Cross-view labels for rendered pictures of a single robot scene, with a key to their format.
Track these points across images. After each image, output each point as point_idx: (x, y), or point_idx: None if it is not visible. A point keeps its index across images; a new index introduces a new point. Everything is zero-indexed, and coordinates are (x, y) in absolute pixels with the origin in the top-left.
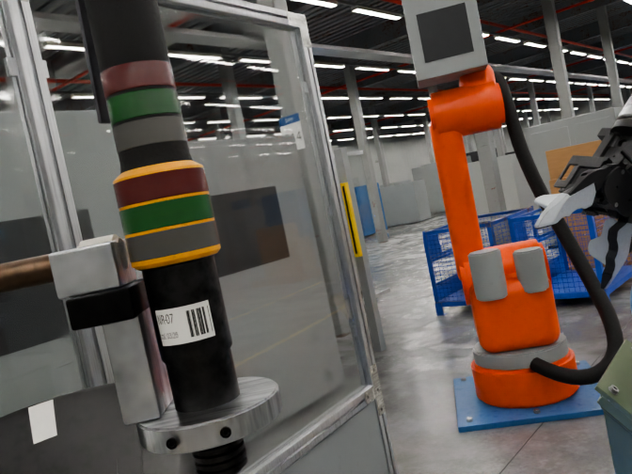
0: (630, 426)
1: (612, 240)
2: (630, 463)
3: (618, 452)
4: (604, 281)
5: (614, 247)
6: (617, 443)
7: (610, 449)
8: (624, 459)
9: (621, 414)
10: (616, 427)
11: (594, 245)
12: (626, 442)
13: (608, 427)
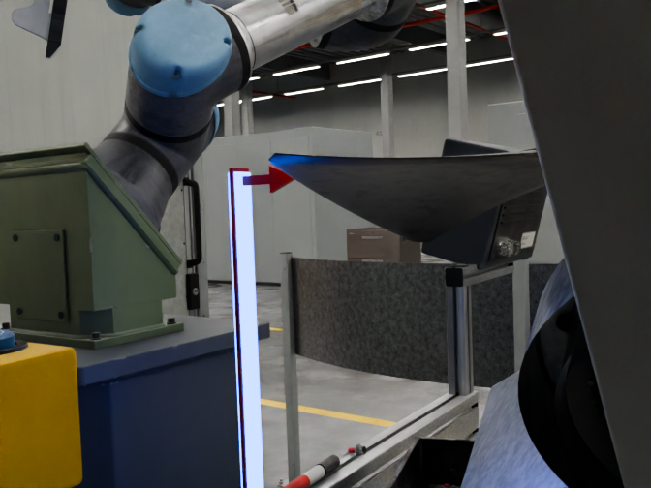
0: (110, 187)
1: (60, 8)
2: (104, 230)
3: (95, 220)
4: (50, 49)
5: (60, 16)
6: (95, 209)
7: (89, 216)
8: (99, 227)
9: (105, 173)
10: (96, 191)
11: (22, 15)
12: (103, 207)
13: (88, 191)
